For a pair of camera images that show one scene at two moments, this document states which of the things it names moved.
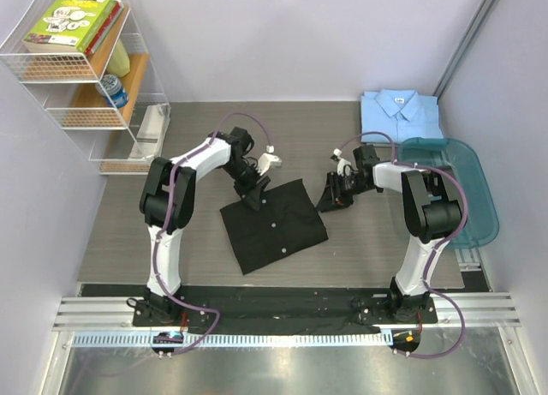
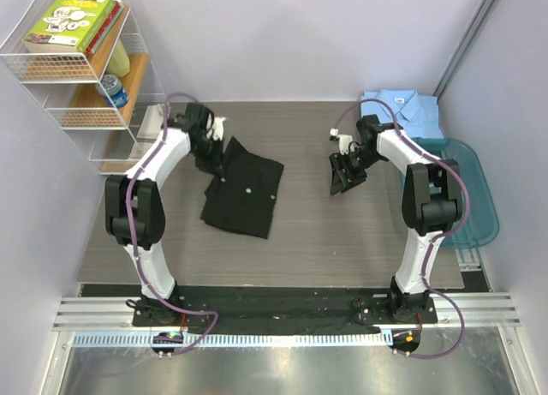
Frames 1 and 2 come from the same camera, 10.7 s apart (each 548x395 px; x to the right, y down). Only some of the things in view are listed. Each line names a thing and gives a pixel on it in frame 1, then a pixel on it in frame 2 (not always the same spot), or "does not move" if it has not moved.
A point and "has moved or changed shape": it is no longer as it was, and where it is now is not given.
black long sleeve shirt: [286, 223] has moved or changed shape
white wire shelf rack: [81, 52] does not move
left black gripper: [252, 193] → [214, 165]
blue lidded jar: [113, 85] does not move
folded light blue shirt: [400, 113] does not move
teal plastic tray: [481, 227] does not move
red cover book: [104, 26] does not move
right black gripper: [333, 196] → [341, 182]
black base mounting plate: [291, 309] does not move
